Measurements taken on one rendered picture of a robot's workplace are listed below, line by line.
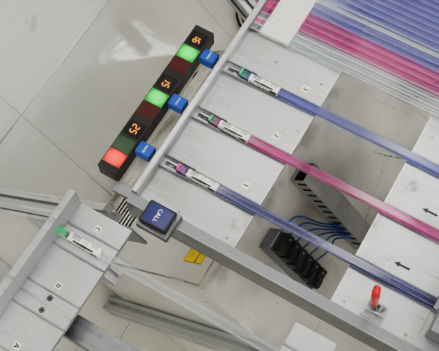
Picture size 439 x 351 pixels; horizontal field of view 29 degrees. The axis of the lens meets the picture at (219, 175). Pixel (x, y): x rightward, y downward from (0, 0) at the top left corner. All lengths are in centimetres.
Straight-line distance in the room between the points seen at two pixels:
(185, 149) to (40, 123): 74
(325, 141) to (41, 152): 73
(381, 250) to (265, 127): 30
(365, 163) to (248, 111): 53
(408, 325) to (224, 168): 41
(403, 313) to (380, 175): 67
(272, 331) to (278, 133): 51
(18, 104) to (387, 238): 106
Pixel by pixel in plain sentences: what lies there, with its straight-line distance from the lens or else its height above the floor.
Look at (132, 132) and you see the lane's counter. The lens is 153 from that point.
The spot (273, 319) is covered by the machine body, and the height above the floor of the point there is 62.
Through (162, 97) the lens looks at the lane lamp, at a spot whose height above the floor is 66.
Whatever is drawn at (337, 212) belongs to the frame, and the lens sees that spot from 186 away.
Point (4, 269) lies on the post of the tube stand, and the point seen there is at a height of 1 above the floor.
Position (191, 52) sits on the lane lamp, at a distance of 160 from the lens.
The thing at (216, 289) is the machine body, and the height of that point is 62.
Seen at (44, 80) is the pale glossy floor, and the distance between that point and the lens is 218.
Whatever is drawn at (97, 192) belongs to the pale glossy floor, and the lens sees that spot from 226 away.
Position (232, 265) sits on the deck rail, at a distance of 143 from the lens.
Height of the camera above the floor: 195
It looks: 52 degrees down
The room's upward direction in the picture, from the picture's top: 95 degrees clockwise
